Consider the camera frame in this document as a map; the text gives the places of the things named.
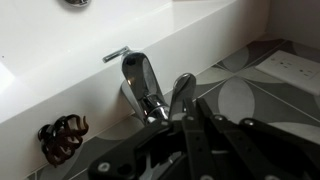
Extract chrome sink faucet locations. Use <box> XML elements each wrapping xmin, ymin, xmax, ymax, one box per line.
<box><xmin>119</xmin><ymin>51</ymin><xmax>198</xmax><ymax>126</ymax></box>

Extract white wall outlet plate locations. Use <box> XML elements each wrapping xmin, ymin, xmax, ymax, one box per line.
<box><xmin>256</xmin><ymin>50</ymin><xmax>320</xmax><ymax>96</ymax></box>

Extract dark tortoiseshell hair claw clip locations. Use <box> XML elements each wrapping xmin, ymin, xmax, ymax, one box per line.
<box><xmin>38</xmin><ymin>114</ymin><xmax>89</xmax><ymax>167</ymax></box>

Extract left sink drain stopper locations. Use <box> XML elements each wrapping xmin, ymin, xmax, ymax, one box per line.
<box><xmin>61</xmin><ymin>0</ymin><xmax>92</xmax><ymax>8</ymax></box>

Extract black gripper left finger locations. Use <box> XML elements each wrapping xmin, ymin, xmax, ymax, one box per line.
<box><xmin>182</xmin><ymin>98</ymin><xmax>219</xmax><ymax>180</ymax></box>

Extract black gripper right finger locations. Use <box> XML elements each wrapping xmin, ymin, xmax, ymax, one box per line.
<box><xmin>196</xmin><ymin>98</ymin><xmax>287</xmax><ymax>180</ymax></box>

